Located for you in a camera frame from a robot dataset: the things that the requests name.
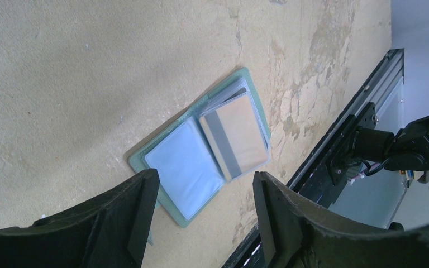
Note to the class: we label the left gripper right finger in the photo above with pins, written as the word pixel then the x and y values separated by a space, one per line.
pixel 296 232

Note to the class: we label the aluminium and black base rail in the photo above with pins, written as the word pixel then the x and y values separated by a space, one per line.
pixel 330 178

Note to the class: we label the beige credit card grey stripe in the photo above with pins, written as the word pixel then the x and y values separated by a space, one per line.
pixel 234 137

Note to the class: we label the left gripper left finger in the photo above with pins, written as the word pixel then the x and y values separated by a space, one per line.
pixel 108 230

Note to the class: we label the green card holder wallet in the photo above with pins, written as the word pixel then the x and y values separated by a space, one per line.
pixel 188 171

